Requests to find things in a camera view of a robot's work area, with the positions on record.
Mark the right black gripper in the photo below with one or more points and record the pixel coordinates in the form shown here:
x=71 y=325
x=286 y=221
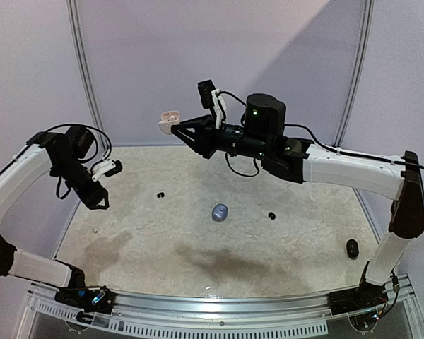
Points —
x=210 y=135

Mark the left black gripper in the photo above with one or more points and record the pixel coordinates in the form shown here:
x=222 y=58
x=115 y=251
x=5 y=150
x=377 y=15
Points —
x=91 y=195

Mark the white round charging case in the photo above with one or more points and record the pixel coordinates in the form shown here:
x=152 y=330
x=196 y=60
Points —
x=165 y=125

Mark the purple earbud charging case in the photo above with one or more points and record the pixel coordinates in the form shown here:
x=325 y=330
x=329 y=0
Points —
x=219 y=212

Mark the black oval charging case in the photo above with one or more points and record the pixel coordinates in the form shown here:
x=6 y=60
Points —
x=352 y=249

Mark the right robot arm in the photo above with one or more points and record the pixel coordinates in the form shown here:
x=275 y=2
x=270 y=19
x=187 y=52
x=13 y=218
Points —
x=301 y=160

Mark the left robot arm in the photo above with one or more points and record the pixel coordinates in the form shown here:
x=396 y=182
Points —
x=53 y=166

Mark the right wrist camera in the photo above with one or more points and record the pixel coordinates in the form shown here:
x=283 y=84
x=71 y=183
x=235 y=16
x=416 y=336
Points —
x=211 y=99

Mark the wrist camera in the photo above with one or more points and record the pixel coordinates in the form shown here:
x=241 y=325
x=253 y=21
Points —
x=106 y=168
x=211 y=99

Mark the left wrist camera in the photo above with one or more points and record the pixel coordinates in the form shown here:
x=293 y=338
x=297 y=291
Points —
x=106 y=168

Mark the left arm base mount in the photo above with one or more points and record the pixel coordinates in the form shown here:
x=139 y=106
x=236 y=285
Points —
x=98 y=299

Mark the left aluminium frame post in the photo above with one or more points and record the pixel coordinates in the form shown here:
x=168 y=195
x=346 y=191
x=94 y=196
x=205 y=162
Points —
x=80 y=52

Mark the aluminium frame post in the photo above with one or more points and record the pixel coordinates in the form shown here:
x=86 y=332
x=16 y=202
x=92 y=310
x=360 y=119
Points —
x=80 y=52
x=363 y=39

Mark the aluminium front rail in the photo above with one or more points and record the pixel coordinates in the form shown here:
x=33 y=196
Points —
x=153 y=316

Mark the right aluminium frame post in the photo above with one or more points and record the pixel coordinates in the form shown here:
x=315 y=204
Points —
x=363 y=39

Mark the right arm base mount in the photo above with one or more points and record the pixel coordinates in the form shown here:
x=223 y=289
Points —
x=365 y=295

